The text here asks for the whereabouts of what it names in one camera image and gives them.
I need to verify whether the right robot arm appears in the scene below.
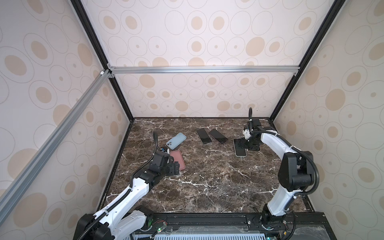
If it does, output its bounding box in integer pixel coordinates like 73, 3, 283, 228
233, 117, 320, 229

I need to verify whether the horizontal aluminium rail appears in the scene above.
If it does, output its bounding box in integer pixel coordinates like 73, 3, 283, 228
111, 65, 300, 74

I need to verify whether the black phone grey edge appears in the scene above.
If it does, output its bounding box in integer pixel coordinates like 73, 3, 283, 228
197, 128, 212, 145

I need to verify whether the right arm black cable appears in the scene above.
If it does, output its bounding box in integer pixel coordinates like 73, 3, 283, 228
247, 107, 321, 197

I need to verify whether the black phone purple edge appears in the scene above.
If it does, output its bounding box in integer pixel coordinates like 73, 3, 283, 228
209, 129, 228, 144

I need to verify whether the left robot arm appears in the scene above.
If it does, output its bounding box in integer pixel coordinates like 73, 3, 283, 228
73, 151, 180, 240

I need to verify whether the light blue case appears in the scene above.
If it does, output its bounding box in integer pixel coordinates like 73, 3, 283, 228
166, 133, 187, 150
233, 137, 247, 157

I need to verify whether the left slanted aluminium rail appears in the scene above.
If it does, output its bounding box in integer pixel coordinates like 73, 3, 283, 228
1, 69, 112, 224

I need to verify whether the pink phone case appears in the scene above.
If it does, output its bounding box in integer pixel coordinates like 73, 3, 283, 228
170, 150, 186, 171

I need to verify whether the black base frame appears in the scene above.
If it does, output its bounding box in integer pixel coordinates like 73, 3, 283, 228
77, 212, 337, 240

